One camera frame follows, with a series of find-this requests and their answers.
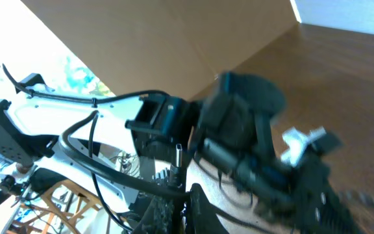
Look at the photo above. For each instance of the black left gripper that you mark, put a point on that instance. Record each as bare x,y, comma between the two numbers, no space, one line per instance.
316,207

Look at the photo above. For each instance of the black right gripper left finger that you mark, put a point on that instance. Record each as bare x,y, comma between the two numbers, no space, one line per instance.
158,218

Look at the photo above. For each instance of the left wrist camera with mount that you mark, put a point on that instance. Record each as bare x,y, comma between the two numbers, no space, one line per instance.
300,145

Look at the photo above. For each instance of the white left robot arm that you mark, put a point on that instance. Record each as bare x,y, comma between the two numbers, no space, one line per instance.
230,129

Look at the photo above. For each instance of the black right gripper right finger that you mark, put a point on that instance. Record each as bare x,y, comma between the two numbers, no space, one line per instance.
200,215

